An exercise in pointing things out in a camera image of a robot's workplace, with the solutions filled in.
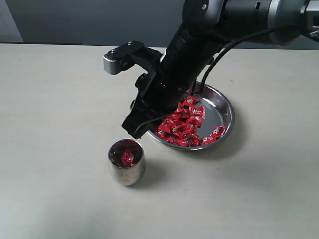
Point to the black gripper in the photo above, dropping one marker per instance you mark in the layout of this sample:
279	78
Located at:
162	87

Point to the red candy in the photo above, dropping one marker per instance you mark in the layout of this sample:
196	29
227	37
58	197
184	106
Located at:
218	131
190	101
183	142
127	159
208	140

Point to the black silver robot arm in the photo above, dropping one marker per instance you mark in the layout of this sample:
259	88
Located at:
208	30

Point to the stainless steel cup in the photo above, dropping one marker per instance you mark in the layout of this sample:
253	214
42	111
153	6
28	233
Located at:
131	175

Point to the round stainless steel plate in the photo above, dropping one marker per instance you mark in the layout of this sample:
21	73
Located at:
219	112

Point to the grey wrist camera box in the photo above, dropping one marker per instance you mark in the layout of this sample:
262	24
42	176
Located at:
121	58

